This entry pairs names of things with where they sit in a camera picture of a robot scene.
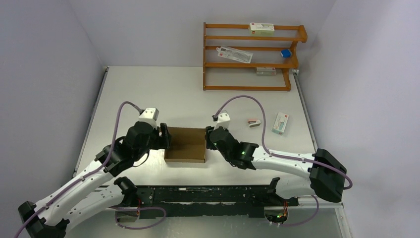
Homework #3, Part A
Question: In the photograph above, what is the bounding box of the brown cardboard box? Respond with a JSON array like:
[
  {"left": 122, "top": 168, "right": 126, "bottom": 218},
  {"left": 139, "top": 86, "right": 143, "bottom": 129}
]
[{"left": 164, "top": 127, "right": 206, "bottom": 163}]

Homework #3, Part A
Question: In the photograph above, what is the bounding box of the orange wooden shelf rack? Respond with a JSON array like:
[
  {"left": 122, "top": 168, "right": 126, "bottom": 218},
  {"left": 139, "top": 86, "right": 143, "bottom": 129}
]
[{"left": 203, "top": 23, "right": 308, "bottom": 92}]

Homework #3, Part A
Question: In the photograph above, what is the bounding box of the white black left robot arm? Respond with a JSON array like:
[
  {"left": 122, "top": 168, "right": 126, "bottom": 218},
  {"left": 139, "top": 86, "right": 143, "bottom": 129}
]
[{"left": 15, "top": 121, "right": 171, "bottom": 238}]

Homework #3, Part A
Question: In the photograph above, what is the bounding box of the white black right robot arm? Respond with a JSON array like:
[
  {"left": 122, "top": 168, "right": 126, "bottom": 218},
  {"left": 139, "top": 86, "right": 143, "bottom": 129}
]
[{"left": 205, "top": 126, "right": 347, "bottom": 205}]

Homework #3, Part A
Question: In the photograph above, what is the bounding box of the white flat box bottom shelf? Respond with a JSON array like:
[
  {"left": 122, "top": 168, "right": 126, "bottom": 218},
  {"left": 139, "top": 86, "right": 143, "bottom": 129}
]
[{"left": 256, "top": 67, "right": 277, "bottom": 76}]

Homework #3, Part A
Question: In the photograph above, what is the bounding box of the white green box top shelf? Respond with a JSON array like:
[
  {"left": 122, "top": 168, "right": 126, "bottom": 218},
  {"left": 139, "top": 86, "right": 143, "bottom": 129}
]
[{"left": 248, "top": 22, "right": 275, "bottom": 37}]

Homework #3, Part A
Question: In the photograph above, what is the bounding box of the clear plastic packet on shelf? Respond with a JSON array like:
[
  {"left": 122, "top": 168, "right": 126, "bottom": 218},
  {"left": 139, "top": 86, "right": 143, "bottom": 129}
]
[{"left": 216, "top": 46, "right": 253, "bottom": 63}]

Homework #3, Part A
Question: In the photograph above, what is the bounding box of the blue small object on shelf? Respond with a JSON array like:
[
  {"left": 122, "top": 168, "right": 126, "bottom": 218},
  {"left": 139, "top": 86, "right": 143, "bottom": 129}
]
[{"left": 280, "top": 49, "right": 293, "bottom": 58}]

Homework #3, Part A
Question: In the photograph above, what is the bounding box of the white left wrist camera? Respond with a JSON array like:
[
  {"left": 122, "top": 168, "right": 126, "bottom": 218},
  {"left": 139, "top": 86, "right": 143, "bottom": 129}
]
[{"left": 138, "top": 108, "right": 159, "bottom": 129}]

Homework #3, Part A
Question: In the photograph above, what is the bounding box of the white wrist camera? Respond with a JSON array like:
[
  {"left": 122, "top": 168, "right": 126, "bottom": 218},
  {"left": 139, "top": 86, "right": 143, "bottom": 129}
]
[
  {"left": 212, "top": 111, "right": 230, "bottom": 129},
  {"left": 138, "top": 108, "right": 159, "bottom": 129}
]

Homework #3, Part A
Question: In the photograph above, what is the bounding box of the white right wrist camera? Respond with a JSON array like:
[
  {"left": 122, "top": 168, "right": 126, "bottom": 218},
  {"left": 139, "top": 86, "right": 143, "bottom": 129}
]
[{"left": 212, "top": 111, "right": 230, "bottom": 129}]

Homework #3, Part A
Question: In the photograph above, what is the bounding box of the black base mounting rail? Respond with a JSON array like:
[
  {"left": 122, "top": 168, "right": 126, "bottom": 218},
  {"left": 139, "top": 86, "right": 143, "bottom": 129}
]
[{"left": 118, "top": 178, "right": 299, "bottom": 219}]

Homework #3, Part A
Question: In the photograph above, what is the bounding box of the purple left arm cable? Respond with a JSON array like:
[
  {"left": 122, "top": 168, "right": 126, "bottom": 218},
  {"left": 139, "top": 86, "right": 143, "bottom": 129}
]
[{"left": 13, "top": 101, "right": 167, "bottom": 238}]

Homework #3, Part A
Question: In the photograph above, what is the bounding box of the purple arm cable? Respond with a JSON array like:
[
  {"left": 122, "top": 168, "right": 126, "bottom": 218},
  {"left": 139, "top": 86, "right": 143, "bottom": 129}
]
[
  {"left": 212, "top": 95, "right": 353, "bottom": 228},
  {"left": 13, "top": 101, "right": 167, "bottom": 238}
]

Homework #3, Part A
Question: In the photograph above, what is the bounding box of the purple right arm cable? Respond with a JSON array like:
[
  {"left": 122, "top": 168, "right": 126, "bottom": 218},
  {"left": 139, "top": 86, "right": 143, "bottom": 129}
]
[{"left": 212, "top": 95, "right": 353, "bottom": 228}]

